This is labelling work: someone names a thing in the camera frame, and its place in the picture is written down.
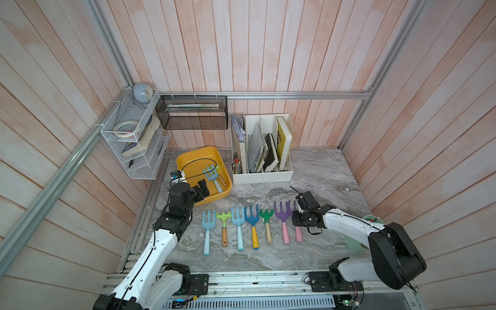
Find purple rake pink handle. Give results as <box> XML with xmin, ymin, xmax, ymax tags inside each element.
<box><xmin>274</xmin><ymin>201</ymin><xmax>292</xmax><ymax>245</ymax></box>
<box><xmin>292</xmin><ymin>199</ymin><xmax>304</xmax><ymax>244</ymax></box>

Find light blue hand fork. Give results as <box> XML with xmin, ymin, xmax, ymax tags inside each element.
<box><xmin>201</xmin><ymin>210</ymin><xmax>216</xmax><ymax>256</ymax></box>

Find yellow storage tray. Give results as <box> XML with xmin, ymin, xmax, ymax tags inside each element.
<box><xmin>176</xmin><ymin>146</ymin><xmax>233</xmax><ymax>207</ymax></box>

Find dark green rake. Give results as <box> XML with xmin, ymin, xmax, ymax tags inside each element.
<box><xmin>259</xmin><ymin>209</ymin><xmax>274</xmax><ymax>243</ymax></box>

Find green rake wooden handle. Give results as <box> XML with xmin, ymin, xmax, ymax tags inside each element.
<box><xmin>216</xmin><ymin>165</ymin><xmax>228</xmax><ymax>189</ymax></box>
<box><xmin>216</xmin><ymin>211</ymin><xmax>232</xmax><ymax>247</ymax></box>

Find blue fork yellow handle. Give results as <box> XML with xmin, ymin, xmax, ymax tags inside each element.
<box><xmin>244</xmin><ymin>205</ymin><xmax>260</xmax><ymax>250</ymax></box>

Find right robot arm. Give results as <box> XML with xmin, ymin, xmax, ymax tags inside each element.
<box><xmin>292</xmin><ymin>191</ymin><xmax>427</xmax><ymax>291</ymax></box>

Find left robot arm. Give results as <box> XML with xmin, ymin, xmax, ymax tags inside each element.
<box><xmin>93</xmin><ymin>179</ymin><xmax>210</xmax><ymax>309</ymax></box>

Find green bucket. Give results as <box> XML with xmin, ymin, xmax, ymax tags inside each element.
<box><xmin>344</xmin><ymin>215</ymin><xmax>385</xmax><ymax>254</ymax></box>

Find coloured pencils bundle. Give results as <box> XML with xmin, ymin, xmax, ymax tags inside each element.
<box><xmin>231</xmin><ymin>158</ymin><xmax>242</xmax><ymax>174</ymax></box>

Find white file organizer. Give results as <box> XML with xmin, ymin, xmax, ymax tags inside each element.
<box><xmin>230</xmin><ymin>114</ymin><xmax>293</xmax><ymax>183</ymax></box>

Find yellow book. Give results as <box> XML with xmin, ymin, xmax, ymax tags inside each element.
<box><xmin>276</xmin><ymin>114</ymin><xmax>293</xmax><ymax>171</ymax></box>

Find black mesh basket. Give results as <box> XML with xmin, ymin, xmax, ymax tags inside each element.
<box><xmin>155</xmin><ymin>95</ymin><xmax>229</xmax><ymax>130</ymax></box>

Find tape roll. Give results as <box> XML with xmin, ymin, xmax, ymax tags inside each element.
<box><xmin>112</xmin><ymin>120</ymin><xmax>139</xmax><ymax>138</ymax></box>

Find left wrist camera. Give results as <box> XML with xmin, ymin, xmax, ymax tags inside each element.
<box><xmin>170</xmin><ymin>170</ymin><xmax>186</xmax><ymax>186</ymax></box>

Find books on wire shelf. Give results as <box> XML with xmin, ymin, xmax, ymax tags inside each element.
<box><xmin>121</xmin><ymin>113</ymin><xmax>160</xmax><ymax>157</ymax></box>

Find white wire shelf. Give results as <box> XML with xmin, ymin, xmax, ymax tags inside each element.
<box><xmin>101</xmin><ymin>87</ymin><xmax>171</xmax><ymax>180</ymax></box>

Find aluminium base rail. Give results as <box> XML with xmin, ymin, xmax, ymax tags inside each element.
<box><xmin>98</xmin><ymin>267</ymin><xmax>419</xmax><ymax>301</ymax></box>

